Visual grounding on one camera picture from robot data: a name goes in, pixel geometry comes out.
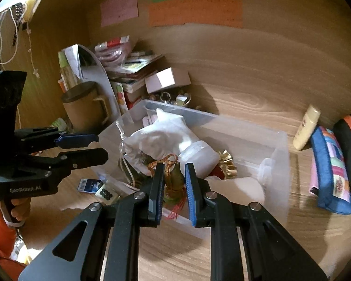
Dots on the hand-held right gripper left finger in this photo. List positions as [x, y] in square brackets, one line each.
[156, 196]

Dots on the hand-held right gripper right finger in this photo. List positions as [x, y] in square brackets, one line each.
[190, 196]

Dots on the person's left forearm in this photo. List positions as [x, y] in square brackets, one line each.
[0, 234]

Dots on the white file holder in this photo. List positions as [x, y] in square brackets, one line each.
[99, 76]

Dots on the white cloth pouch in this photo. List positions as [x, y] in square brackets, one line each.
[158, 140]

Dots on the small white cardboard box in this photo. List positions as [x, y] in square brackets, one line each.
[166, 79]

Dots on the small barcode card packet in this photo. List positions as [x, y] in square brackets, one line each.
[105, 193]

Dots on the cream plastic jar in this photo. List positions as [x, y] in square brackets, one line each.
[245, 188]

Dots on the red white tube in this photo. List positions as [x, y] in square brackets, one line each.
[112, 42]

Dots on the blue patterned pencil case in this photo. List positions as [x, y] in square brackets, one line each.
[321, 166]

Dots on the brown mug with lid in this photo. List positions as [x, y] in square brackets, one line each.
[79, 108]

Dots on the cream lotion tube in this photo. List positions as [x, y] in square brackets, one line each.
[305, 127]

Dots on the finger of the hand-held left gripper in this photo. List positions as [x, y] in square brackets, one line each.
[76, 140]
[87, 156]

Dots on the red velvet pouch gold trim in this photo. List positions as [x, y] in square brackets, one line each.
[226, 165]

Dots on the white round container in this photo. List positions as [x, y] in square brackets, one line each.
[199, 155]

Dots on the dark barcode card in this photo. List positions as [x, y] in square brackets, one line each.
[89, 186]

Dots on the person's left hand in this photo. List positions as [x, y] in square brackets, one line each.
[20, 209]

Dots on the pink flat pouch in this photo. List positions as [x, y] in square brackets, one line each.
[312, 186]

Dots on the clear plastic storage bin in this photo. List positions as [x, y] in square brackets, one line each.
[251, 140]

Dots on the pink sticky note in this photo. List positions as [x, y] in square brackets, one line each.
[119, 7]

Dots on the folded white paper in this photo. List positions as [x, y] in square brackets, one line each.
[71, 57]

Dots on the orange green tube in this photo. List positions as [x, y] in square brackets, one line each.
[59, 123]

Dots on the wooden desktop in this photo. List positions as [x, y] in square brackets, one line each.
[280, 234]

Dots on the stack of books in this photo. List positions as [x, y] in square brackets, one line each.
[134, 70]

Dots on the orange sticky note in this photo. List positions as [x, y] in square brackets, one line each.
[196, 13]

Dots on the black orange zipper case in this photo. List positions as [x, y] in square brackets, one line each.
[348, 140]

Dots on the green gourd ornament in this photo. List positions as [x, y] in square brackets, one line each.
[174, 178]

